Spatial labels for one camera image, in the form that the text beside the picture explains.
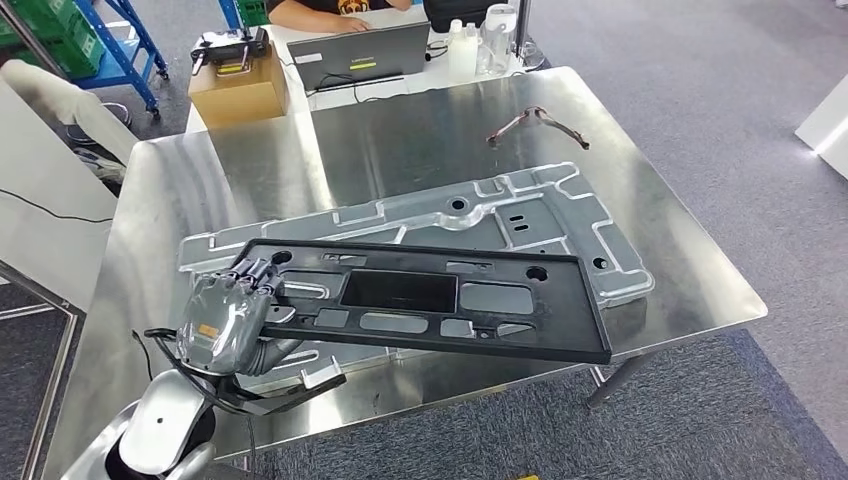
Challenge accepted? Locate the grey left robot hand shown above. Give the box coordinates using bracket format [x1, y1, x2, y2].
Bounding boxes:
[175, 256, 303, 379]

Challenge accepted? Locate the black plastic panel part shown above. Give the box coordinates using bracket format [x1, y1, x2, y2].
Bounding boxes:
[228, 238, 613, 366]

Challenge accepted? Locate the stainless steel workbench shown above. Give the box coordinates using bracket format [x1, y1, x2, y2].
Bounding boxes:
[40, 66, 770, 480]

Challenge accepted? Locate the steel side table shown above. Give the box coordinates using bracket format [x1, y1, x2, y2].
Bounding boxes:
[0, 261, 87, 480]

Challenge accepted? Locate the white board panel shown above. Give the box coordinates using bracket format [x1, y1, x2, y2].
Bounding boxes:
[0, 79, 119, 313]

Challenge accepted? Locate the brown cardboard box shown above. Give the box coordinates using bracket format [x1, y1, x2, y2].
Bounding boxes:
[187, 42, 291, 130]

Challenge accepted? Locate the round dark chair base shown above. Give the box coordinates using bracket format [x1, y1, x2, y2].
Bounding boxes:
[64, 101, 134, 147]

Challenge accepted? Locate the seated person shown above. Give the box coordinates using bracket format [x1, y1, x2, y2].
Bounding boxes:
[0, 59, 142, 187]

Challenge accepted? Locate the black handheld remote controller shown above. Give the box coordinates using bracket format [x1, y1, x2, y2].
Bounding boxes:
[190, 26, 272, 77]

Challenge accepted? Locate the small blue step stool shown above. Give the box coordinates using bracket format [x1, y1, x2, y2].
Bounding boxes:
[69, 0, 170, 122]

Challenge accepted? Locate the black electronic device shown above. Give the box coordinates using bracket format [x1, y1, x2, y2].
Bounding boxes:
[286, 21, 432, 93]

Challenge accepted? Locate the white desk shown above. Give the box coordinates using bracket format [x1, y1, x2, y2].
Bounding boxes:
[185, 6, 551, 134]

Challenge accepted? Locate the person at laptop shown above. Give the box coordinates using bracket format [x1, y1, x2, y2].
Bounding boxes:
[268, 0, 413, 34]

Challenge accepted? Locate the green plastic crate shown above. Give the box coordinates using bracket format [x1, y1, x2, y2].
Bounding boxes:
[0, 0, 107, 79]

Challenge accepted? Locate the stamped grey metal plate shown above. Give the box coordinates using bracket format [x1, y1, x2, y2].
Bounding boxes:
[177, 162, 656, 392]

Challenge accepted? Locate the white plastic bottle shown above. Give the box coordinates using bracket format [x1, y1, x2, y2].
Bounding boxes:
[447, 18, 481, 84]

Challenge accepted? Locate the black bag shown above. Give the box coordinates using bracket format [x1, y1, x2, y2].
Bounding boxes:
[422, 0, 508, 34]

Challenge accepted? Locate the clear water bottle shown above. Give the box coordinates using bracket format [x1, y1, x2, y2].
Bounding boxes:
[478, 3, 518, 76]

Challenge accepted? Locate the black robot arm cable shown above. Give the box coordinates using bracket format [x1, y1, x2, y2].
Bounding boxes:
[131, 327, 260, 480]

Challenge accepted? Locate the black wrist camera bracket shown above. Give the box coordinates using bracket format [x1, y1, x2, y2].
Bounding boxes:
[211, 374, 348, 417]

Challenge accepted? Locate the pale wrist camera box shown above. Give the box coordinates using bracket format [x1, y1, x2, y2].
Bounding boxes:
[299, 357, 344, 392]

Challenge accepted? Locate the black floor cable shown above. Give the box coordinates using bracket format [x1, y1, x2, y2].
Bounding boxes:
[0, 188, 115, 227]

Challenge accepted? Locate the white lit pedestal block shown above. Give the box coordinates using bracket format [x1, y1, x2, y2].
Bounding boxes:
[794, 72, 848, 181]

